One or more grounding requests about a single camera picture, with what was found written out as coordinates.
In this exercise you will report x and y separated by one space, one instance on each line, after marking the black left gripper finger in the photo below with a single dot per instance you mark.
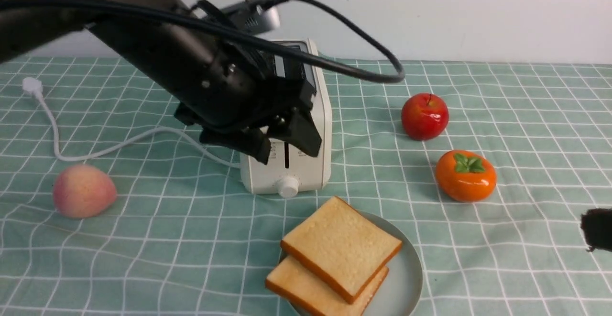
297 128
252 142

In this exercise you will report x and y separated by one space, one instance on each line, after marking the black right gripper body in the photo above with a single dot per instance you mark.
596 225

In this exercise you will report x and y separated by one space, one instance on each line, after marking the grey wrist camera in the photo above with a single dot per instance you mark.
253 16

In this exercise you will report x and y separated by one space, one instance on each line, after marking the orange persimmon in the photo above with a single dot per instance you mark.
465 176

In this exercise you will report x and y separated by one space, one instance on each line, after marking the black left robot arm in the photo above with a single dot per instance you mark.
29 24

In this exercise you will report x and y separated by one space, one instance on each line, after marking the pink peach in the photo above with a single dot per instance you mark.
83 191

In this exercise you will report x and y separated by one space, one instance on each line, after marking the white two-slot toaster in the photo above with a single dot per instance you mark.
290 171

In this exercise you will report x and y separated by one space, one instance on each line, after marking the green checkered tablecloth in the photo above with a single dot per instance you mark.
185 238

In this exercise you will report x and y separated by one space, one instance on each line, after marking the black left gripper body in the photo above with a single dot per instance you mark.
197 70

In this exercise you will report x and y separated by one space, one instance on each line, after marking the light green round plate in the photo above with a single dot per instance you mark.
401 290

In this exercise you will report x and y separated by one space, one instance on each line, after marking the red apple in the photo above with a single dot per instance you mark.
424 116

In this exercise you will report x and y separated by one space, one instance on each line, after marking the toast slice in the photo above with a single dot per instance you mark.
342 247
302 288

